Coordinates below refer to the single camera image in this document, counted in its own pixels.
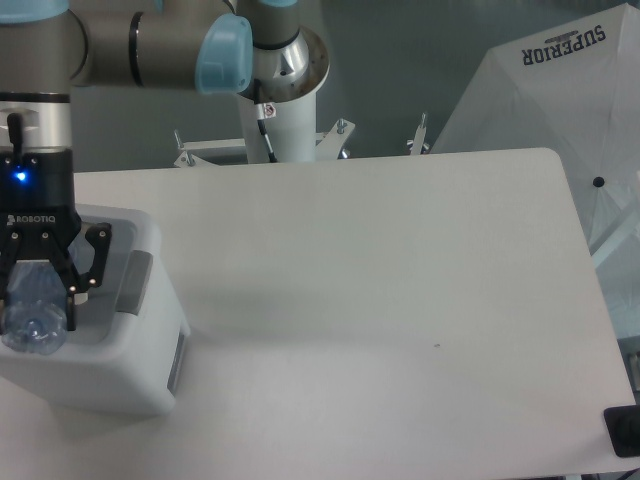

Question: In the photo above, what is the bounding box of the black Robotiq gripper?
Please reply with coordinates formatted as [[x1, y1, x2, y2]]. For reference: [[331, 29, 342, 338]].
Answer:
[[1, 149, 112, 331]]

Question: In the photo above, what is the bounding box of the clear plastic water bottle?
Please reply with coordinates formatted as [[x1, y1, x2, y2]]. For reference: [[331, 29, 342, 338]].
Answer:
[[1, 260, 68, 355]]

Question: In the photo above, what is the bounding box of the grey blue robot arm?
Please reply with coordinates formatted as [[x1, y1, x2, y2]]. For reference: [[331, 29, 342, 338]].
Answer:
[[1, 1, 313, 331]]

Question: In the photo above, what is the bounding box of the white plastic trash can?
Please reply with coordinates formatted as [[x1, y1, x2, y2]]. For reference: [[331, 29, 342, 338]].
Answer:
[[1, 205, 190, 416]]

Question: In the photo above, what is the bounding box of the white Superior umbrella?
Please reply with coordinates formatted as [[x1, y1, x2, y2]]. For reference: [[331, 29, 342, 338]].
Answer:
[[434, 4, 639, 339]]

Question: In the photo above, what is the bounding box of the black device at table corner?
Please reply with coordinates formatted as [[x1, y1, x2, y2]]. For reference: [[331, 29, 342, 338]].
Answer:
[[603, 405, 639, 458]]

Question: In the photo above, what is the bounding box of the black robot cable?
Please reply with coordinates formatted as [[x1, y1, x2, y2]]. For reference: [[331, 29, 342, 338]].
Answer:
[[251, 77, 279, 164]]

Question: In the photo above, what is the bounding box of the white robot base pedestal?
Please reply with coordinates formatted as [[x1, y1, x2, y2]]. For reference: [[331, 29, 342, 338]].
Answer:
[[237, 26, 330, 164]]

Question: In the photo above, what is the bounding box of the white metal mounting frame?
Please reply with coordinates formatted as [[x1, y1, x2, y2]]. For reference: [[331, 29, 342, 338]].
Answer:
[[173, 111, 431, 168]]

